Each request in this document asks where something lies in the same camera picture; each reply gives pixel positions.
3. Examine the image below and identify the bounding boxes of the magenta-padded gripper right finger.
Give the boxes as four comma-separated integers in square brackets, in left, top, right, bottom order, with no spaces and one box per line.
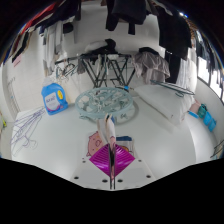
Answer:
[112,143,156,190]

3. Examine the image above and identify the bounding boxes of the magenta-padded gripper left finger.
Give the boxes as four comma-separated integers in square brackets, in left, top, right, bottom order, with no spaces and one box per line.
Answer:
[71,143,112,190]

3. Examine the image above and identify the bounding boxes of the cartoon print towel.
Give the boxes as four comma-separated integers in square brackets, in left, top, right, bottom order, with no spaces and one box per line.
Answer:
[85,113,137,190]

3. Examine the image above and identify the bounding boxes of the round pale blue peg hanger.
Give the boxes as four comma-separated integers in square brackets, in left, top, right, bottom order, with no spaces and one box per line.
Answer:
[74,87,139,125]

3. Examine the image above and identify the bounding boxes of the white oblong cushion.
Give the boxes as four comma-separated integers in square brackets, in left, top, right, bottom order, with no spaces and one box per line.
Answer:
[133,83,196,126]

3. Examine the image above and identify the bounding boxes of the blue detergent bottle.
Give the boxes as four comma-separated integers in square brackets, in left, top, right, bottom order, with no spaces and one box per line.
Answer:
[40,77,69,116]

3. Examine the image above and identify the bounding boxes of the teal clothes hanger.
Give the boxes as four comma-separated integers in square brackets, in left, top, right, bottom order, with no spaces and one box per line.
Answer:
[149,79,196,98]

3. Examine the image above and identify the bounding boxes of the pink cloth item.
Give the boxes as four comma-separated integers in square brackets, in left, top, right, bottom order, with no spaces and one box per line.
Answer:
[189,99,203,116]

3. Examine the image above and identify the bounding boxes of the black folding drying rack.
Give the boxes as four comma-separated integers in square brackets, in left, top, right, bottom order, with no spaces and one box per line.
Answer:
[54,53,136,88]

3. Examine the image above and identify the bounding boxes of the teal cloth bundle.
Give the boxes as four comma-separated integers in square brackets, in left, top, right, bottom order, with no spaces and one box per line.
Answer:
[198,103,218,132]

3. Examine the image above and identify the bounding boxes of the grey garment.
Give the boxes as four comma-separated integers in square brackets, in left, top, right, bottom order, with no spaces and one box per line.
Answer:
[133,49,171,85]

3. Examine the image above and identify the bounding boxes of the white folded cloth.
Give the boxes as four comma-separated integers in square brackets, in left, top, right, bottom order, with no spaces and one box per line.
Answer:
[84,39,109,54]

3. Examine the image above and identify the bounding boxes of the white hanging garments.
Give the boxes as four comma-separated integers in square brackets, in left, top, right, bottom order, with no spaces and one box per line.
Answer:
[43,19,66,76]

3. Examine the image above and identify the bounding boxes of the row of dark hanging garments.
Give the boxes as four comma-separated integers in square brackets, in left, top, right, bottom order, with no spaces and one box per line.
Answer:
[104,0,214,84]

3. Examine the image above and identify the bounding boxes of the row of colourful hanging garments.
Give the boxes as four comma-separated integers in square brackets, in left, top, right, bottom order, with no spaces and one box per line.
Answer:
[3,23,34,64]

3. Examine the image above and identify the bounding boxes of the red hanging garment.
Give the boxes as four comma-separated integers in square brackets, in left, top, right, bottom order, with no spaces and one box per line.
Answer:
[19,3,58,34]

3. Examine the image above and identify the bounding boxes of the purple wire clothes hanger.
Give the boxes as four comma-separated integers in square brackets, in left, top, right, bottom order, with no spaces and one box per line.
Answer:
[9,107,46,148]

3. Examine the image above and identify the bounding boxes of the pink wall sign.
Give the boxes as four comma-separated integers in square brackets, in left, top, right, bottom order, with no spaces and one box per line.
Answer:
[12,54,23,68]

